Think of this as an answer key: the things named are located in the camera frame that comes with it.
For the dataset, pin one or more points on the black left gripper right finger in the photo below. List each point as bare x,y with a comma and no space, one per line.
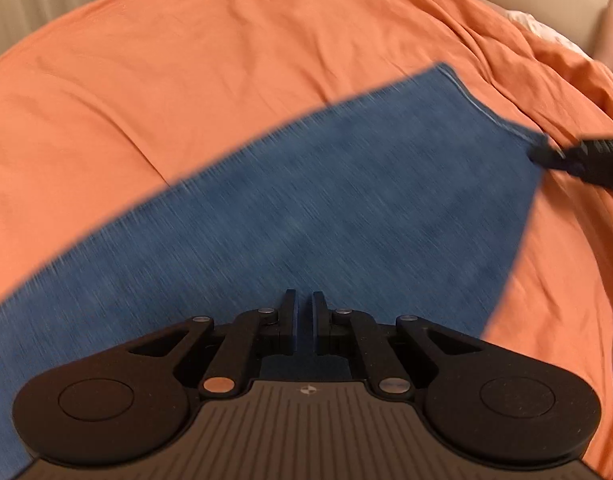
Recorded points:
483,401

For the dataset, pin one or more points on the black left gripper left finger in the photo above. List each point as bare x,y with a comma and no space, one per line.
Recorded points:
126,402

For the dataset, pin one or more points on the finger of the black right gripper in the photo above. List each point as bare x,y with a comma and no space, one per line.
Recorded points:
588,152
592,169

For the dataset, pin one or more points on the blue denim jeans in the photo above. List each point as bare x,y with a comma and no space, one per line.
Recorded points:
410,198

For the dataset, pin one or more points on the white patterned pillow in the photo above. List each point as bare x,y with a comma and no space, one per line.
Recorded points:
602,47

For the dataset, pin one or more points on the orange bed sheet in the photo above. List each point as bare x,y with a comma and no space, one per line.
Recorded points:
115,102

